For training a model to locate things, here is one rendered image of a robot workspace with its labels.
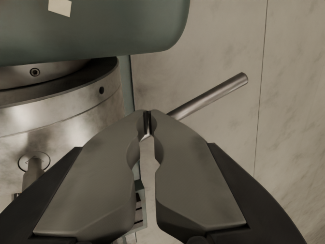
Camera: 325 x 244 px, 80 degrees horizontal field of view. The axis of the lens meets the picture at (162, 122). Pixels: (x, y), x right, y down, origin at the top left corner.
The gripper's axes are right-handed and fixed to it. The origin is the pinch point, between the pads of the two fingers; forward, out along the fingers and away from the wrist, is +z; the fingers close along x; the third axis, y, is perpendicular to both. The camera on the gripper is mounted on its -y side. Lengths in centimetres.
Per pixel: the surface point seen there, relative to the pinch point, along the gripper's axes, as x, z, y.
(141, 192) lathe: -6, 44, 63
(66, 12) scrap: -6.8, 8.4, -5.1
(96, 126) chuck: -8.2, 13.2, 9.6
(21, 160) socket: -15.8, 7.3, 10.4
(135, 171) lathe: -14, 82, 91
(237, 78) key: 7.9, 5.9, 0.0
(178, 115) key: 2.6, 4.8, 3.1
